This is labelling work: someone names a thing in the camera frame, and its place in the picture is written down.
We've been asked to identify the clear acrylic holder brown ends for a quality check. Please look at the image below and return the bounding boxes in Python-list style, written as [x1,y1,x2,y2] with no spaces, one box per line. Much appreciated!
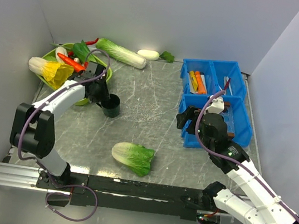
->
[220,101,235,139]

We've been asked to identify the dark green mug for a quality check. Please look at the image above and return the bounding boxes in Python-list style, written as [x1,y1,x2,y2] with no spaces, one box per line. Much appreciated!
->
[101,94,121,118]

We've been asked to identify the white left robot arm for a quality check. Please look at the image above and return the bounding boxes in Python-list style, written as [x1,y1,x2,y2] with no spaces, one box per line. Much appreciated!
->
[9,61,110,190]

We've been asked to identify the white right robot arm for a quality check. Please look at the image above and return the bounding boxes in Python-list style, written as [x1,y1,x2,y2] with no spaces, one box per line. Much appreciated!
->
[176,106,299,224]

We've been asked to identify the white toothpaste tube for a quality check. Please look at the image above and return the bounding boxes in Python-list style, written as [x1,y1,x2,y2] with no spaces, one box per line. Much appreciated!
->
[200,74,208,93]

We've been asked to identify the white toothbrush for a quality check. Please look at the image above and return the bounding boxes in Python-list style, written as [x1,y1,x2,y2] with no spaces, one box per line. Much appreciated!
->
[223,76,233,95]

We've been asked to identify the light green tray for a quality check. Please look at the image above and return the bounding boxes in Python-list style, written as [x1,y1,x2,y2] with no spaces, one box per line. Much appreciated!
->
[35,38,116,111]

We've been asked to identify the orange carrot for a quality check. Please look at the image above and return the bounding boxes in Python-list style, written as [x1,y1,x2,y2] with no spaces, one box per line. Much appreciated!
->
[57,53,86,72]

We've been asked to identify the green bok choy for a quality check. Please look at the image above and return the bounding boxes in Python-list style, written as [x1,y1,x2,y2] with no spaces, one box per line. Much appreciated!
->
[72,41,97,64]

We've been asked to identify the long green napa cabbage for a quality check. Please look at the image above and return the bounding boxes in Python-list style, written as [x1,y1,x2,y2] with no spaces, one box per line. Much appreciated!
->
[95,38,147,69]

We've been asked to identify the blue four-compartment bin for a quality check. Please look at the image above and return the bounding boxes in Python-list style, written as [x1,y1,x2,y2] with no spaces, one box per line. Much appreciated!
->
[169,53,263,157]

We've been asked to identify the yellow napa cabbage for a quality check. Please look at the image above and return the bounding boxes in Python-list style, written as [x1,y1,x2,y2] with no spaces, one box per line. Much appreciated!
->
[28,57,73,90]

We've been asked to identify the red chili pepper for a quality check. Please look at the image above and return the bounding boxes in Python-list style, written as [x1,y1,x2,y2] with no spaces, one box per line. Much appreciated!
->
[82,38,99,46]

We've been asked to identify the green napa cabbage front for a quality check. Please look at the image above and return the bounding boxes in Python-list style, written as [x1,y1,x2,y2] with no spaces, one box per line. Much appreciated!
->
[111,142,155,177]

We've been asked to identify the white radish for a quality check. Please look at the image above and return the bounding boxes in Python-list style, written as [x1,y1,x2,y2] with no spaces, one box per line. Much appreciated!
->
[137,49,160,61]

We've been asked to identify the green radish leaf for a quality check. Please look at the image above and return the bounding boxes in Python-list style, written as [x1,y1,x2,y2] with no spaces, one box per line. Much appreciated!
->
[159,51,175,63]

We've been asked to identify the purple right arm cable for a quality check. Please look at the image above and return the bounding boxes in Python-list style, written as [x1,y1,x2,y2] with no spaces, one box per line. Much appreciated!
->
[180,86,299,224]

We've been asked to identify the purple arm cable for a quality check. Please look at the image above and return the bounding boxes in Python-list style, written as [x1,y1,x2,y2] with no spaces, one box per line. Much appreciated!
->
[180,86,299,224]
[15,39,113,172]

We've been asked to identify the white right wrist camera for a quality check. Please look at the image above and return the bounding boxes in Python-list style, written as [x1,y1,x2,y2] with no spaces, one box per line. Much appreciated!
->
[205,97,225,114]

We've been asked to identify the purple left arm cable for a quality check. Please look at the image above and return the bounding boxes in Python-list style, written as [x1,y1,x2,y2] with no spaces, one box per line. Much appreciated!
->
[15,39,113,172]

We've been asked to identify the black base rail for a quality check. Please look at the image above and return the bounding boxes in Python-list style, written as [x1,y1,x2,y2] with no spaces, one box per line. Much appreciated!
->
[36,171,216,221]

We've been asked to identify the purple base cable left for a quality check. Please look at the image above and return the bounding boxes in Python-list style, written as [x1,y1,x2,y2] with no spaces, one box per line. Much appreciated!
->
[42,179,103,224]

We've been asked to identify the aluminium frame rail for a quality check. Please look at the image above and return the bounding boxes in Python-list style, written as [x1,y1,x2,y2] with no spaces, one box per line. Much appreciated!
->
[0,159,43,224]

